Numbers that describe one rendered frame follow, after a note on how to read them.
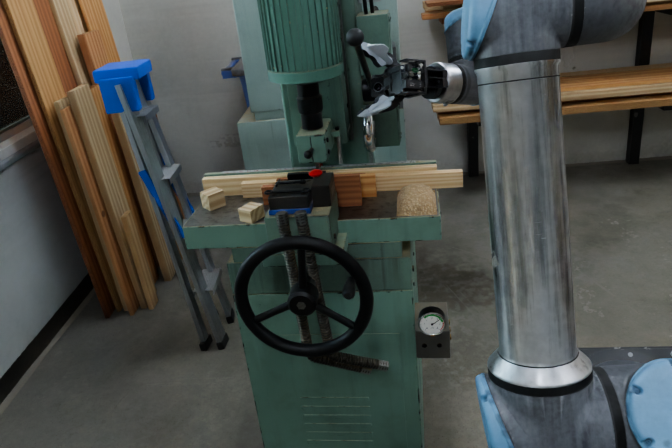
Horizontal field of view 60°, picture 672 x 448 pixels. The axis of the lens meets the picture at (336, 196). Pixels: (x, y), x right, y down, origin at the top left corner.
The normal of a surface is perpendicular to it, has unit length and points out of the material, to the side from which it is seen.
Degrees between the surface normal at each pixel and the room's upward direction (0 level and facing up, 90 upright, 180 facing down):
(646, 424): 45
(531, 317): 77
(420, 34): 90
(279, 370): 90
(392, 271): 90
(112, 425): 0
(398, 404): 90
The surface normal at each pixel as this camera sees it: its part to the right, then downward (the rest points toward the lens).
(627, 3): 0.53, 0.30
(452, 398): -0.11, -0.91
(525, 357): -0.53, 0.19
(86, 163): 0.99, -0.11
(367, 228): -0.11, 0.40
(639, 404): -0.06, -0.36
